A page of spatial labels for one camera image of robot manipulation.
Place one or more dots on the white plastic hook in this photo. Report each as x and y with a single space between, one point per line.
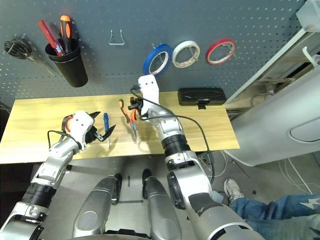
308 56

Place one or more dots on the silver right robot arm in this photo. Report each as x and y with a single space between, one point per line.
190 180

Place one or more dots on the silver robot leg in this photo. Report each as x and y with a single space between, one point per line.
160 205
95 207

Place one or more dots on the white tape roll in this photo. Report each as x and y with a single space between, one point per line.
178 47

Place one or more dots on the dark grey pegboard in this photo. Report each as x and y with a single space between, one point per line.
125 15

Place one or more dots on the white sneaker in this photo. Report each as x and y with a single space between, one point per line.
233 190

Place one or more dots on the blue tape roll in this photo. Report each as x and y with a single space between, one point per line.
150 56

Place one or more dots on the clear plastic bin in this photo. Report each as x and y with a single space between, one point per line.
310 17

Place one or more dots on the silver right robot leg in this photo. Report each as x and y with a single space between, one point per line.
160 205

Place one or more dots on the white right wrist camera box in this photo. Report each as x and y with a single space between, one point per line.
148 87

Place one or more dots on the red tape roll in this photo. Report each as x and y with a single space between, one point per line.
212 47

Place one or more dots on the orange and black screwdriver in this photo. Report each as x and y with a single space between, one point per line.
65 25

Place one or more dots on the white metal shelf frame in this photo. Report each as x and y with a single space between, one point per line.
270 62

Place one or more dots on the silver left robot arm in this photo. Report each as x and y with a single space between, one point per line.
50 170

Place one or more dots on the black tool case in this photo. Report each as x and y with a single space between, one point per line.
200 96

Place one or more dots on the black cup holder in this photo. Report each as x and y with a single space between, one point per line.
72 72

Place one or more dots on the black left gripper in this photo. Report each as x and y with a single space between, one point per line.
92 136

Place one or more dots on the light grey appliance housing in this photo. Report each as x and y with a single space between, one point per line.
275 125

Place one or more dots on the blue jeans leg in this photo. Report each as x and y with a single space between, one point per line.
275 215

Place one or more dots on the silver left robot leg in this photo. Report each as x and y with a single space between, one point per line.
95 207

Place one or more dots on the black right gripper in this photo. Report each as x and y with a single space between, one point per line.
140 107

